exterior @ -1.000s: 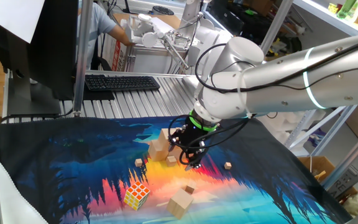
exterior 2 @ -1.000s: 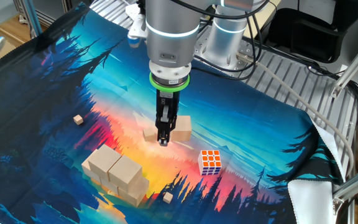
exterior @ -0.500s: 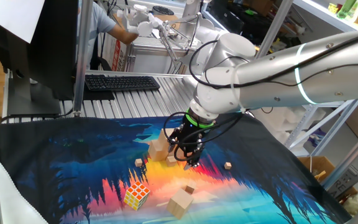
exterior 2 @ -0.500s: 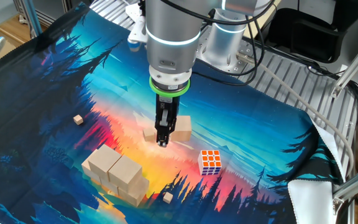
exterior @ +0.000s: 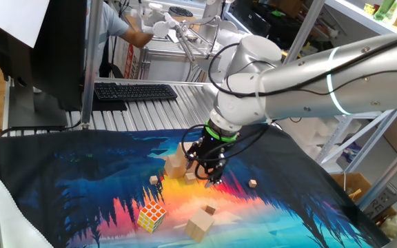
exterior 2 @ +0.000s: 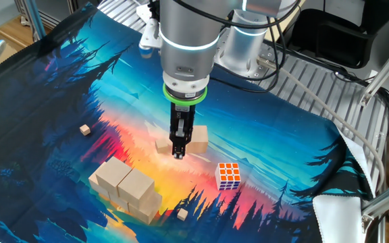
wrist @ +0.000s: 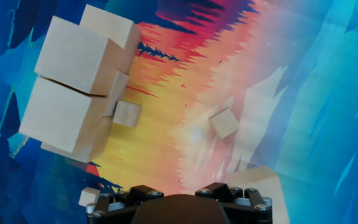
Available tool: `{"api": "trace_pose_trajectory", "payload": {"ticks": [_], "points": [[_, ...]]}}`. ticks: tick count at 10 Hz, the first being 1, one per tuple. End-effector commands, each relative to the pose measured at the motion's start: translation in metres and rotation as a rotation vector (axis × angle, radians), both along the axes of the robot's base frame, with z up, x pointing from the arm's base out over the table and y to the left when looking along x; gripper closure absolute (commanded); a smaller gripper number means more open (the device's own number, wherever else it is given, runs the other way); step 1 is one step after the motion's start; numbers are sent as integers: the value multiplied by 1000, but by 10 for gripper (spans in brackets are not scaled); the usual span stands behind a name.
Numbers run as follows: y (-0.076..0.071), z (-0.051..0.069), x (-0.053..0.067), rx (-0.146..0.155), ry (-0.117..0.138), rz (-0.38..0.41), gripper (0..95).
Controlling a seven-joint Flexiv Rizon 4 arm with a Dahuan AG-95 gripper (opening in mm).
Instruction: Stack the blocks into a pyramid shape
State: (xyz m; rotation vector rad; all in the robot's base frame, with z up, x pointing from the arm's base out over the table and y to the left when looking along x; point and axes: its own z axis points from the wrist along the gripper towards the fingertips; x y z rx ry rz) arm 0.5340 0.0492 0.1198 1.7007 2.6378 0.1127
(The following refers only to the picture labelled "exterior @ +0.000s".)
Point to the forest sunset printed cloth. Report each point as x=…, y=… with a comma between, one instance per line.
x=81, y=165

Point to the Rubik's cube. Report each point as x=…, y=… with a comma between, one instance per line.
x=152, y=216

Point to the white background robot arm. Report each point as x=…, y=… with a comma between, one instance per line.
x=215, y=31

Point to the person's forearm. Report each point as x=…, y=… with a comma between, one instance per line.
x=136, y=37

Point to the white robotic hand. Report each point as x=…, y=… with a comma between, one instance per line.
x=155, y=22

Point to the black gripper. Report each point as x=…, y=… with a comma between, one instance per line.
x=212, y=149

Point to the small wooden cube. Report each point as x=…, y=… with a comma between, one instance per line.
x=252, y=183
x=190, y=178
x=153, y=180
x=211, y=207

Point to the red white printed box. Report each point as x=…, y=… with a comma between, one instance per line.
x=128, y=60

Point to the green bottle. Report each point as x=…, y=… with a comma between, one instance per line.
x=384, y=8

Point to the white foam packing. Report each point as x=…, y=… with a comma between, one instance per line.
x=315, y=134

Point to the white paper sheet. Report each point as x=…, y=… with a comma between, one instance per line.
x=16, y=17

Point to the clear plastic bag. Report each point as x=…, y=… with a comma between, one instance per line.
x=393, y=224

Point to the cardboard box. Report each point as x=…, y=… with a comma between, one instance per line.
x=350, y=182

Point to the black keyboard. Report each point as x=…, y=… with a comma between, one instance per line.
x=133, y=91

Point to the person in blue shirt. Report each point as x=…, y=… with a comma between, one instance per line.
x=107, y=24

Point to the black round disc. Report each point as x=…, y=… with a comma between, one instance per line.
x=181, y=11

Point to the grey label plate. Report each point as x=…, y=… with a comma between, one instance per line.
x=383, y=201

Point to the black computer monitor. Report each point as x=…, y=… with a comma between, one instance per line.
x=57, y=51

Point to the black storage crate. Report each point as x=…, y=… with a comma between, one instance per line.
x=264, y=17

